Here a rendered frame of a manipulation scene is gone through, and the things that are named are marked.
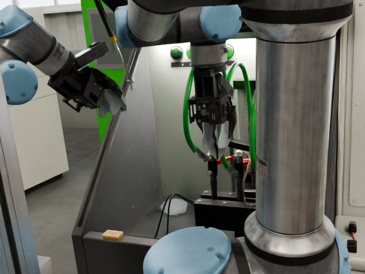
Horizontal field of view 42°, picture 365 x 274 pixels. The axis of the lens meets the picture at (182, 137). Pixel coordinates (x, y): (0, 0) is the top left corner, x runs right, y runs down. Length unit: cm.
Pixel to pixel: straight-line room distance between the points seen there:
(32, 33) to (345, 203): 89
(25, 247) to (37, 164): 385
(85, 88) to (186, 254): 55
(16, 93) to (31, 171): 352
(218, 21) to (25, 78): 34
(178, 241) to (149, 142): 110
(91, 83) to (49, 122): 336
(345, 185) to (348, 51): 35
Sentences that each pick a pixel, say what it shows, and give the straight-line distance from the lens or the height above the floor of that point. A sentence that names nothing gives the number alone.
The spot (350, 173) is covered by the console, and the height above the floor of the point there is 109.
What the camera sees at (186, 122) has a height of 127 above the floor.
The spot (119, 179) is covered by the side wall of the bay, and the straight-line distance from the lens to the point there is 155.
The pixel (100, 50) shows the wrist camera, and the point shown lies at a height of 147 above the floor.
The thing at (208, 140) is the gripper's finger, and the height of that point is 126.
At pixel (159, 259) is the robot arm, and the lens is 63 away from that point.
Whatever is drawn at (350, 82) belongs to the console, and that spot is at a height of 132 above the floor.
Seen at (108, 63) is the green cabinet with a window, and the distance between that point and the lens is 434.
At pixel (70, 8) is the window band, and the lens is 608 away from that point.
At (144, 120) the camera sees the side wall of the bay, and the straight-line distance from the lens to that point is 169.
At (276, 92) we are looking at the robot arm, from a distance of 53.
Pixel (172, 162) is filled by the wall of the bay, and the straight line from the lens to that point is 179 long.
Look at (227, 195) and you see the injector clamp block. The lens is 147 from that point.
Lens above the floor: 158
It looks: 17 degrees down
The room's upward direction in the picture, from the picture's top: 5 degrees counter-clockwise
